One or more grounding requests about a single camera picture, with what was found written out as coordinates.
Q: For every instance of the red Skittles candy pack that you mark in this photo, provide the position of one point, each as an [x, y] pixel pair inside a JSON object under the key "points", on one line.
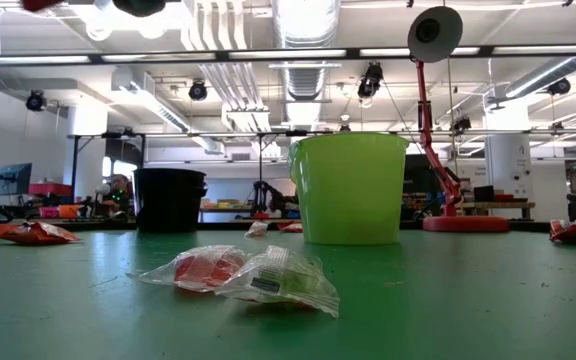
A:
{"points": [[40, 4]]}

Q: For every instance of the orange Reese's candy pack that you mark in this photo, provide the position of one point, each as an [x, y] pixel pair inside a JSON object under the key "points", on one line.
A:
{"points": [[35, 233]]}

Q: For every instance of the black ceiling spotlight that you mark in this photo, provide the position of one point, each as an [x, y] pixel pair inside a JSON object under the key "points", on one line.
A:
{"points": [[559, 86], [35, 100], [460, 122], [198, 91], [370, 80]]}

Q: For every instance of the person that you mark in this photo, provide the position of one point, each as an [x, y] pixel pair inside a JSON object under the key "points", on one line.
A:
{"points": [[118, 192]]}

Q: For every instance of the black plastic bucket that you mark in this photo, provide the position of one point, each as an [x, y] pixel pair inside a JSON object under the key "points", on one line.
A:
{"points": [[168, 200]]}

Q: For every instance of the computer monitor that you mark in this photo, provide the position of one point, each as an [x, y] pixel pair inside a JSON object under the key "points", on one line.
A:
{"points": [[13, 179]]}

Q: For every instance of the orange bin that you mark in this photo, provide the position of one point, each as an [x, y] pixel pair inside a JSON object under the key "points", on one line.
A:
{"points": [[68, 211]]}

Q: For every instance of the black tripod stand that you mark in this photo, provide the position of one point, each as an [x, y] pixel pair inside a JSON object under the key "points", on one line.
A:
{"points": [[268, 197]]}

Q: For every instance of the clear wrapped red gummy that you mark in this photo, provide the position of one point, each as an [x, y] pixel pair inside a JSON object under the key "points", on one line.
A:
{"points": [[257, 229], [292, 227], [203, 270]]}

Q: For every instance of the green plastic bucket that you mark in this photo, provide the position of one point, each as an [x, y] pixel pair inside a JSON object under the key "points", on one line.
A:
{"points": [[350, 200]]}

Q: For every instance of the green table mat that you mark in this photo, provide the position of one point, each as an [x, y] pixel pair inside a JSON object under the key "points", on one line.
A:
{"points": [[68, 310]]}

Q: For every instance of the clear wrapped green gummy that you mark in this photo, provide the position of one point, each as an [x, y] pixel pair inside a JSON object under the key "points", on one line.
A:
{"points": [[288, 282]]}

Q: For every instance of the large black screen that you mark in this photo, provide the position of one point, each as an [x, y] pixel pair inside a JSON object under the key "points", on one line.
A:
{"points": [[420, 175]]}

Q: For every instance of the red desk lamp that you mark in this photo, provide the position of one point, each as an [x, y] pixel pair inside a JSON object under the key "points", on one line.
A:
{"points": [[465, 223]]}

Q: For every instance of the white round column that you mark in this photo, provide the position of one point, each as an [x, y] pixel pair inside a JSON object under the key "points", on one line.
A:
{"points": [[508, 170]]}

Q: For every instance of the wooden workbench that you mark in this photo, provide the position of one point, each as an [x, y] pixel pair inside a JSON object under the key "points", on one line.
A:
{"points": [[498, 204]]}

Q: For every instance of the red snack bag right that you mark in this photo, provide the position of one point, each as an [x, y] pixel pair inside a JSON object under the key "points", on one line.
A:
{"points": [[568, 231]]}

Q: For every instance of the black metal frame stand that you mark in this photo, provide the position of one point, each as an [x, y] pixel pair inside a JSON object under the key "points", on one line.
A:
{"points": [[74, 165]]}

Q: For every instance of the silver ventilation duct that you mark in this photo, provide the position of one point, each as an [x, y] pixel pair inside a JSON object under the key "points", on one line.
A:
{"points": [[305, 75]]}

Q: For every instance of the black overhead frame bar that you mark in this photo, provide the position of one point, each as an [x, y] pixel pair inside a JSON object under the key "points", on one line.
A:
{"points": [[353, 52]]}

